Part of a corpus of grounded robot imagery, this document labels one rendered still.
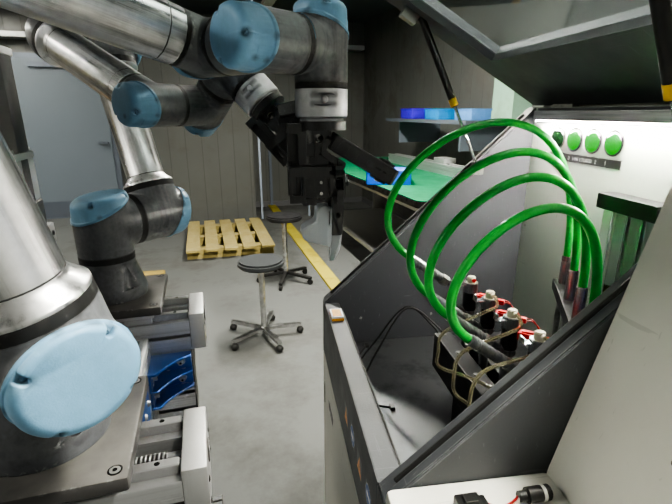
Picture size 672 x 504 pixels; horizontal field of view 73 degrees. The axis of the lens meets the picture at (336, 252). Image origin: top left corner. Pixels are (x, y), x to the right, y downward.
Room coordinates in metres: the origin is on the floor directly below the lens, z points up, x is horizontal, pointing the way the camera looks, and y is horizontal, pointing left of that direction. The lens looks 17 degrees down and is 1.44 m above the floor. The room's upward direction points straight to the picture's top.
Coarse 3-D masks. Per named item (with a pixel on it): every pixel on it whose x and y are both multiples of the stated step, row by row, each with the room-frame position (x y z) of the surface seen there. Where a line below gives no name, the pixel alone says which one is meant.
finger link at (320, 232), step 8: (320, 208) 0.66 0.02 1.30; (328, 208) 0.66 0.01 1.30; (320, 216) 0.66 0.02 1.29; (328, 216) 0.66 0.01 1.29; (312, 224) 0.66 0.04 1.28; (320, 224) 0.66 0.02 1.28; (328, 224) 0.66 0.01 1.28; (304, 232) 0.66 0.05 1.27; (312, 232) 0.66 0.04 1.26; (320, 232) 0.66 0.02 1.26; (328, 232) 0.66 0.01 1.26; (312, 240) 0.66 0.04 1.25; (320, 240) 0.66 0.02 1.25; (328, 240) 0.66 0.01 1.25; (336, 240) 0.66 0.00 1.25; (336, 248) 0.66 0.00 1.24
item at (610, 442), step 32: (640, 256) 0.50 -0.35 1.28; (640, 288) 0.48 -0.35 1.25; (640, 320) 0.46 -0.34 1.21; (608, 352) 0.48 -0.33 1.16; (640, 352) 0.44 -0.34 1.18; (608, 384) 0.46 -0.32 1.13; (640, 384) 0.43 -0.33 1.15; (576, 416) 0.48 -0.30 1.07; (608, 416) 0.44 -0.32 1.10; (640, 416) 0.41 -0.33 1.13; (576, 448) 0.46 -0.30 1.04; (608, 448) 0.43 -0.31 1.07; (640, 448) 0.40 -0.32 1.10; (576, 480) 0.44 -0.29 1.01; (608, 480) 0.41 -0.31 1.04; (640, 480) 0.38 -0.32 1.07
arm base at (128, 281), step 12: (84, 264) 0.92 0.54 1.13; (96, 264) 0.91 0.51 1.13; (108, 264) 0.92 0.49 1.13; (120, 264) 0.93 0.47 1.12; (132, 264) 0.96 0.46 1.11; (96, 276) 0.91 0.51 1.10; (108, 276) 0.91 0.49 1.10; (120, 276) 0.92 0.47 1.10; (132, 276) 0.95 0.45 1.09; (144, 276) 0.99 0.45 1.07; (108, 288) 0.90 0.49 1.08; (120, 288) 0.91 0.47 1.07; (132, 288) 0.94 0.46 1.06; (144, 288) 0.97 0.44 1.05; (108, 300) 0.90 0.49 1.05; (120, 300) 0.91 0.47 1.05
